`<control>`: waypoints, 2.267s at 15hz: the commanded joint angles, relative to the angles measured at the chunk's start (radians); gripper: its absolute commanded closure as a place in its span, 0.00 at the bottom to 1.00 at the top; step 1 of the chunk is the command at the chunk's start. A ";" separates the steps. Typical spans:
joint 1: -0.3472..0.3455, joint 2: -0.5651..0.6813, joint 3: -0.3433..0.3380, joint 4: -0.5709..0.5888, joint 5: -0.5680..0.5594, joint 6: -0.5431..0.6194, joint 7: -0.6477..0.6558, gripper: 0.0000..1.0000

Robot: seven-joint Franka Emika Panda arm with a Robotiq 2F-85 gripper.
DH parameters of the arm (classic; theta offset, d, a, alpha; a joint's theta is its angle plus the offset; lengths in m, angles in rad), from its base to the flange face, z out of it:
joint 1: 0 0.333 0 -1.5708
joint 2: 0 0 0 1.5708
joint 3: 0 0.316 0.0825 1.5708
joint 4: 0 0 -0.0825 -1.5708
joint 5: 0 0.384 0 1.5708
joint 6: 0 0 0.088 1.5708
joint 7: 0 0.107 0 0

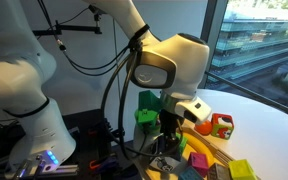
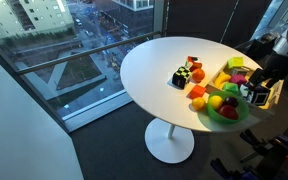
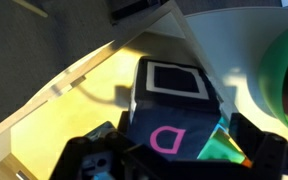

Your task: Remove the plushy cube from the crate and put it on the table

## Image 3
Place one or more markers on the light wooden crate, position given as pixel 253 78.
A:
pixel 67 110

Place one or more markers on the black plush cube pink D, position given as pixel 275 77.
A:
pixel 174 106

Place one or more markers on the green plastic bowl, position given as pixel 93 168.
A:
pixel 270 73

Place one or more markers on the pale yellow strip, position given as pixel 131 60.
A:
pixel 30 7

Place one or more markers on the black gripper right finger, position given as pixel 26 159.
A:
pixel 270 150

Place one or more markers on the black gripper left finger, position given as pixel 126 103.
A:
pixel 84 153

